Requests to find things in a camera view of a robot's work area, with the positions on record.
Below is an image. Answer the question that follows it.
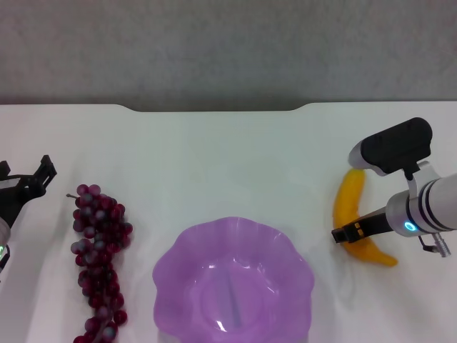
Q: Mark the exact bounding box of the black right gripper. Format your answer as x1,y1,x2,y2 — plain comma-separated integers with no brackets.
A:
331,210,391,244

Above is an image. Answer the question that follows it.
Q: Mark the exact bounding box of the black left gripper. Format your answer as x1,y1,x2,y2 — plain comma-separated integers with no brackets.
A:
0,154,58,229

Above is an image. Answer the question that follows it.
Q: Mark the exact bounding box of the yellow banana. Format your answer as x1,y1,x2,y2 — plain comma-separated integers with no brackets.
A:
333,167,399,269

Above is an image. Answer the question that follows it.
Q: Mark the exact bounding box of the dark red grape bunch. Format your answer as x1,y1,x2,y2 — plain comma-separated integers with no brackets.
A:
66,184,134,343

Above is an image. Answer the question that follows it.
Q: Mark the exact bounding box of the purple wavy plastic plate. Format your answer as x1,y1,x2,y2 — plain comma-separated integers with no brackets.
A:
152,216,316,343

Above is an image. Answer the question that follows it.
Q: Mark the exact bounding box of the right arm cable with connector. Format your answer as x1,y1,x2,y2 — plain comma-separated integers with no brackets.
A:
416,232,449,259

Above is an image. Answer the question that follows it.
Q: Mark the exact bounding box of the silver right camera bracket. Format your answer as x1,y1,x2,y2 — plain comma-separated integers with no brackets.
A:
403,160,441,196

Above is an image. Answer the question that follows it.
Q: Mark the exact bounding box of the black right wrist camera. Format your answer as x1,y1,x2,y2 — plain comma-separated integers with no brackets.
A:
348,116,435,178

